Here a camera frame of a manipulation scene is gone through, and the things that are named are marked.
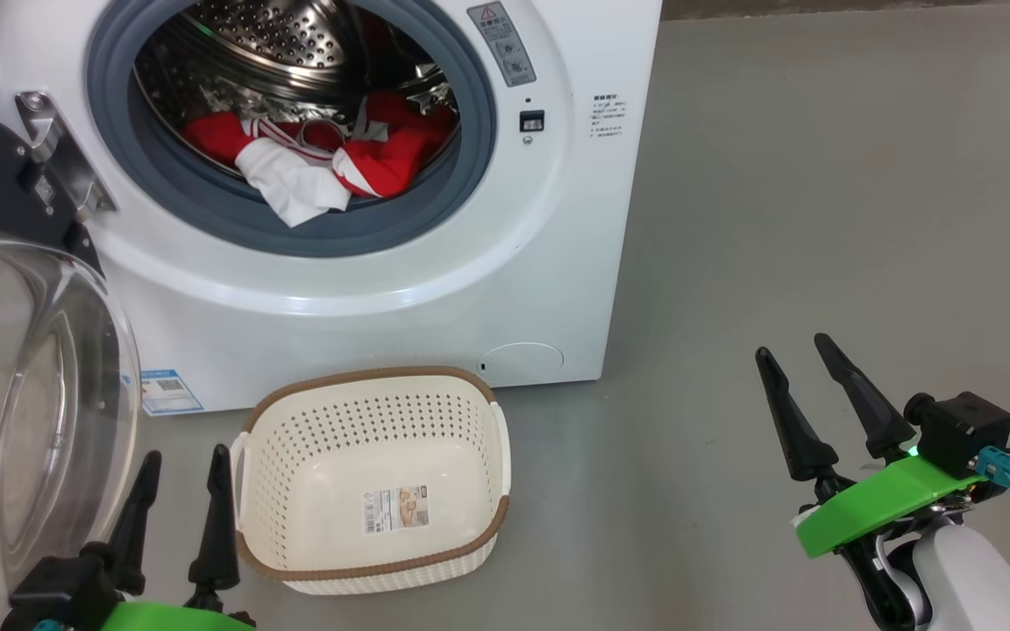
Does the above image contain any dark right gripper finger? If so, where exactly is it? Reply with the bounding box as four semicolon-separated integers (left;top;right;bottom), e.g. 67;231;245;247
755;347;841;483
814;333;916;461

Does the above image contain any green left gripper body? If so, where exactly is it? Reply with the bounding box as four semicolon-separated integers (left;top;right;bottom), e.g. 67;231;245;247
100;592;257;631

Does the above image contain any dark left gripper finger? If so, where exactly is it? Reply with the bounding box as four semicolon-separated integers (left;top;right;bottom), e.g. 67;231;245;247
188;444;240;592
107;451;162;595

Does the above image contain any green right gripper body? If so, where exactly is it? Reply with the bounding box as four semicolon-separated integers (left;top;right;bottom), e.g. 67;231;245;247
793;454;988;559

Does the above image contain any red and white garment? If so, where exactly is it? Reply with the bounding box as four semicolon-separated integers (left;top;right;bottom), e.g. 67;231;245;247
181;92;458;229

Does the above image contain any cream perforated basket brown rim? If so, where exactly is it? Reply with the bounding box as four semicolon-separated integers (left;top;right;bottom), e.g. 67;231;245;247
229;366;513;597

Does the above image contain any white front-load washing machine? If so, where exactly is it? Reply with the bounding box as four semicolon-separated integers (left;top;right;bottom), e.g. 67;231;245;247
0;0;664;417

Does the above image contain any grey rubber door seal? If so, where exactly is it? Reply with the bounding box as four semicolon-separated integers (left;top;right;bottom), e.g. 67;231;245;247
86;0;499;259

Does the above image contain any metal door hinge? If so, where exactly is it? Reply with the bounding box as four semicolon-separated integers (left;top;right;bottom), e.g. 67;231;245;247
16;90;117;216

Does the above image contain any blue energy label sticker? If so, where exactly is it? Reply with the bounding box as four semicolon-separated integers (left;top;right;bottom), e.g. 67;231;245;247
139;368;205;417

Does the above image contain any paper product label sticker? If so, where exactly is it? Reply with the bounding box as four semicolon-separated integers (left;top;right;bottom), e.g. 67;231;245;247
363;486;430;535

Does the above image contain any round white filter cover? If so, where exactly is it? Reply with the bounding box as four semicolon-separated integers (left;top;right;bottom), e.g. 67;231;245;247
479;342;565;384

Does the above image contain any grey warning label sticker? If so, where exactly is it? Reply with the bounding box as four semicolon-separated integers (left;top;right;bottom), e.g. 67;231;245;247
467;2;537;87

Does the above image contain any perforated steel drum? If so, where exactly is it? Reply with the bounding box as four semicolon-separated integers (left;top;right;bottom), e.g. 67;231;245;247
132;0;462;176

